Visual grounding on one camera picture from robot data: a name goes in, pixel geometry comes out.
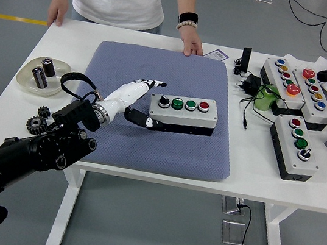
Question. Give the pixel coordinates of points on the clear floor plate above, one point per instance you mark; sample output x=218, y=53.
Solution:
x=231, y=232

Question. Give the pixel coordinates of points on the dark cylinder capacitor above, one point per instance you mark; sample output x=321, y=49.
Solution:
x=40, y=79
x=49, y=68

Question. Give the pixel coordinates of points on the grey four-button control box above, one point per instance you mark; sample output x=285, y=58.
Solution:
x=207, y=119

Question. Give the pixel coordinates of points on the beige shallow dish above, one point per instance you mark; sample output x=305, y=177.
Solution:
x=25, y=77

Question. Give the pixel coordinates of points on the green plastic cup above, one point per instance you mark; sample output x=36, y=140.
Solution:
x=261, y=103

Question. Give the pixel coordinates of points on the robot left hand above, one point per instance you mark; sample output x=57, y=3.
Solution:
x=128, y=92

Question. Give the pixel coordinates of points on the five-button box blue button end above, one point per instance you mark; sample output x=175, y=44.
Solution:
x=299, y=98

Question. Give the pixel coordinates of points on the black power adapter plug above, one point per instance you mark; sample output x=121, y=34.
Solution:
x=254, y=82

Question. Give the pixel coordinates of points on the under-table control bracket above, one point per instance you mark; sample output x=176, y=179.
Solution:
x=231, y=205

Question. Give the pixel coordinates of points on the person's left hand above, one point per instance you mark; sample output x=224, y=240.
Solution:
x=191, y=40

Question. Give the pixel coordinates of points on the four-button box with selector switch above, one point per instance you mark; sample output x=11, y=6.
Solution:
x=307, y=168

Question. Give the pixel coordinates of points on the grey-blue textured mat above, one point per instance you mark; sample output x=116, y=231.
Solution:
x=162, y=153

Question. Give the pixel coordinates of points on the purple-bordered label card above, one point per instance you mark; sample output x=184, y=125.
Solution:
x=218, y=55

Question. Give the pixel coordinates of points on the white paper sheet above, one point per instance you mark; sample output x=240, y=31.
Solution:
x=291, y=60

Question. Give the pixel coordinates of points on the black wrist watch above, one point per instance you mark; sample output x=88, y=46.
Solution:
x=188, y=17

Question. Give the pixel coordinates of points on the large black gear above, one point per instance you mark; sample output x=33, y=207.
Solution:
x=35, y=125

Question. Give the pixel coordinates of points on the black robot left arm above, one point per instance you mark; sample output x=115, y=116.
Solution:
x=33, y=149

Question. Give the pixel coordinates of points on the five-button box red mushroom end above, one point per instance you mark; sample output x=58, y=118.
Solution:
x=321, y=115

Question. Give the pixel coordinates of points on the person's right hand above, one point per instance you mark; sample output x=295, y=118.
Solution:
x=58, y=8

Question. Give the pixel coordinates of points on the black upright device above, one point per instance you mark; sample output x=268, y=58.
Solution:
x=245, y=59

